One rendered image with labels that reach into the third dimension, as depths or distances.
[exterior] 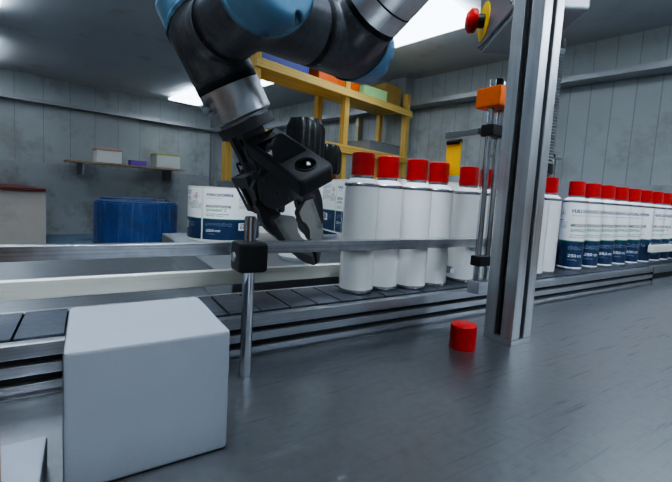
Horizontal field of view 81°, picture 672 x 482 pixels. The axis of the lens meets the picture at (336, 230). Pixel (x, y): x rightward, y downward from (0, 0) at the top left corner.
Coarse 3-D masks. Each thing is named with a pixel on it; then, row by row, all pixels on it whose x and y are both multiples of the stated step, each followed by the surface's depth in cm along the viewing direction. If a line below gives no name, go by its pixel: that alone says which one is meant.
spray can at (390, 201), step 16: (384, 160) 59; (384, 176) 59; (384, 192) 58; (400, 192) 59; (384, 208) 59; (400, 208) 60; (384, 224) 59; (400, 224) 60; (384, 256) 59; (384, 272) 59; (384, 288) 60
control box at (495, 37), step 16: (496, 0) 60; (512, 0) 53; (576, 0) 52; (496, 16) 59; (512, 16) 55; (576, 16) 54; (480, 32) 67; (496, 32) 61; (480, 48) 69; (496, 48) 66
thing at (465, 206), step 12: (468, 168) 68; (468, 180) 69; (456, 192) 69; (468, 192) 68; (456, 204) 69; (468, 204) 68; (456, 216) 69; (468, 216) 68; (456, 228) 69; (468, 228) 68; (456, 252) 69; (468, 252) 69; (456, 264) 69; (468, 264) 69; (456, 276) 69; (468, 276) 69
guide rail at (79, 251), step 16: (288, 240) 48; (304, 240) 49; (320, 240) 50; (336, 240) 51; (352, 240) 52; (368, 240) 54; (384, 240) 55; (400, 240) 57; (416, 240) 59; (432, 240) 60; (448, 240) 62; (464, 240) 64; (0, 256) 33; (16, 256) 34; (32, 256) 34; (48, 256) 35; (64, 256) 35; (80, 256) 36; (96, 256) 37; (112, 256) 37; (128, 256) 38; (144, 256) 39; (160, 256) 40; (176, 256) 41
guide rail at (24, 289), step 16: (160, 272) 48; (176, 272) 48; (192, 272) 49; (208, 272) 50; (224, 272) 51; (272, 272) 55; (288, 272) 56; (304, 272) 58; (320, 272) 59; (336, 272) 61; (0, 288) 39; (16, 288) 40; (32, 288) 40; (48, 288) 41; (64, 288) 42; (80, 288) 43; (96, 288) 44; (112, 288) 44; (128, 288) 45; (144, 288) 46; (160, 288) 47; (176, 288) 48
